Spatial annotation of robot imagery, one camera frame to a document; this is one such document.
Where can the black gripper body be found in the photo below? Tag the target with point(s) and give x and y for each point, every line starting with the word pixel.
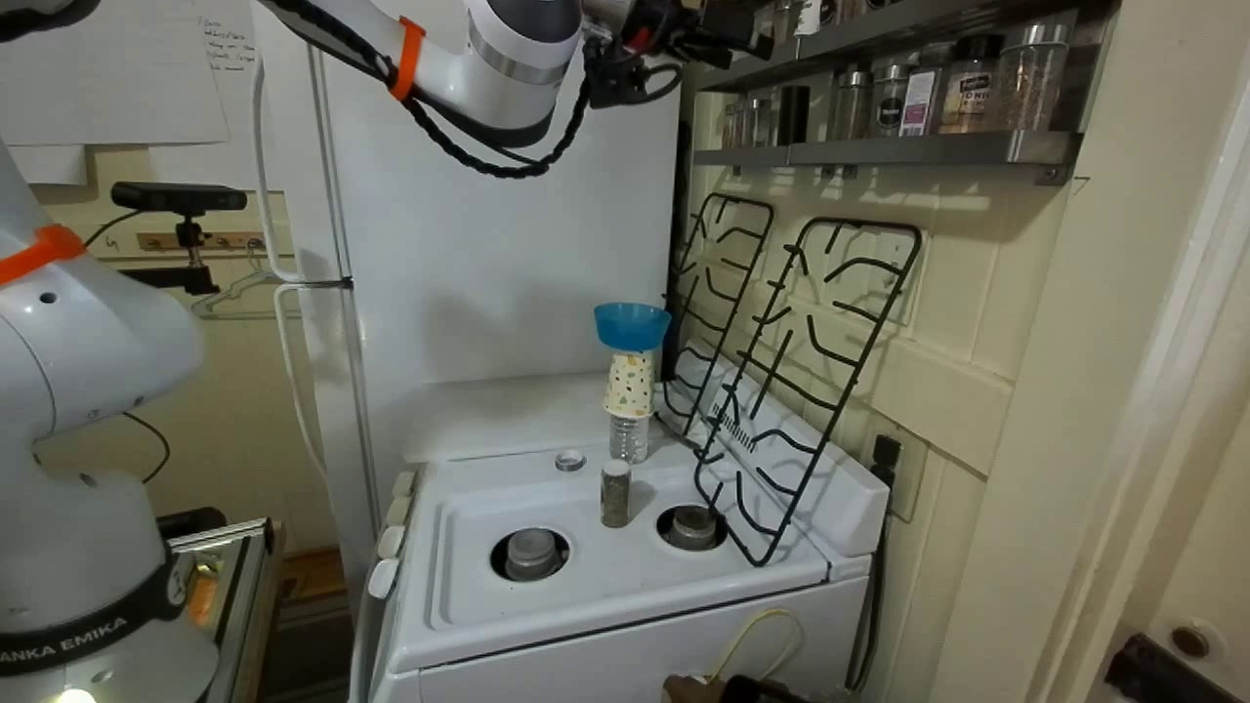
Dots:
pixel 648 25

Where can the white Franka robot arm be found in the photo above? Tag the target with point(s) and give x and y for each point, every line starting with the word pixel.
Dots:
pixel 79 337

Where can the metal robot base table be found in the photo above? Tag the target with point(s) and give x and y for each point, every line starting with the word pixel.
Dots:
pixel 240 611

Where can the narrow black stove grate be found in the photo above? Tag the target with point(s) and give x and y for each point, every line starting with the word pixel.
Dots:
pixel 737 197

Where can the large black stove grate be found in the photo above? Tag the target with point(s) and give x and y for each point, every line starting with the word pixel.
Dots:
pixel 854 221

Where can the round stove burner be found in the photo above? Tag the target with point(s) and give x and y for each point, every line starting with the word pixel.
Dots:
pixel 688 524
pixel 527 551

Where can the white stove knob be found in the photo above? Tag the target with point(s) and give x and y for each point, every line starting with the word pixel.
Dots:
pixel 398 509
pixel 390 540
pixel 382 581

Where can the white gas stove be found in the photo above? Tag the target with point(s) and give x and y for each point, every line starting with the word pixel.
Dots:
pixel 625 600

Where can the small clear jar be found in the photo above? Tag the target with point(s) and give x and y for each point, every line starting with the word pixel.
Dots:
pixel 761 123

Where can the white bottle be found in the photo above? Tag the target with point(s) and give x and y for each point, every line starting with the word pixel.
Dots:
pixel 807 18

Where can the clear spice jar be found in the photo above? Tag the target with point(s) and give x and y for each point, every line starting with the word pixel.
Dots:
pixel 847 104

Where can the dark spice jar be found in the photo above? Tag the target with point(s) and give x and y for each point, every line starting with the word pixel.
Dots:
pixel 888 104

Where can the white label spice jar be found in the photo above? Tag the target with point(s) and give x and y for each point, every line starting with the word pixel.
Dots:
pixel 919 100

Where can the brown spice jar black lid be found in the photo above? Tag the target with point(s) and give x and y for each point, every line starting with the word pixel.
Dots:
pixel 970 89

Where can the white refrigerator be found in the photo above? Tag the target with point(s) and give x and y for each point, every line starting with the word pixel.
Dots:
pixel 455 315

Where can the dotted paper cup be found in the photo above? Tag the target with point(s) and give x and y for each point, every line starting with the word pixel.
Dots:
pixel 630 386

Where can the clear jar silver lid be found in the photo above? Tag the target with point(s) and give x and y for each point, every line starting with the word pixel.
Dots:
pixel 1039 81

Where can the clear glass jar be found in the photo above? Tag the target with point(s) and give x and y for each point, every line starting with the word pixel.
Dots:
pixel 630 440

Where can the small silver cap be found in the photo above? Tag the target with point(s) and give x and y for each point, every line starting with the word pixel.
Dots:
pixel 567 458

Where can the small brown spice jar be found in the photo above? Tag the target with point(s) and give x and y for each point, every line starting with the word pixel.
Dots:
pixel 614 497

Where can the black power plug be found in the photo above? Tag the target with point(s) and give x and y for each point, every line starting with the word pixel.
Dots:
pixel 888 458

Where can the black door latch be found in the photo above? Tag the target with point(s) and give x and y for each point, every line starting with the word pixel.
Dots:
pixel 1153 671

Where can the grey wall shelf above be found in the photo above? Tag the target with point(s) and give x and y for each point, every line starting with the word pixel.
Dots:
pixel 833 44

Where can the grey wall shelf with jars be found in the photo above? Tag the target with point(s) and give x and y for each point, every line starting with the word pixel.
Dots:
pixel 884 154

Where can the black stereo camera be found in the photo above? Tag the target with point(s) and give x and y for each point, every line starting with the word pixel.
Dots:
pixel 177 197

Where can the black camera stand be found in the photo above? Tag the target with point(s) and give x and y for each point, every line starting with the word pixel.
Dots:
pixel 191 274

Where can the beige wall outlet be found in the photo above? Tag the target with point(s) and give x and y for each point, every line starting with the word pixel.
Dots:
pixel 907 494

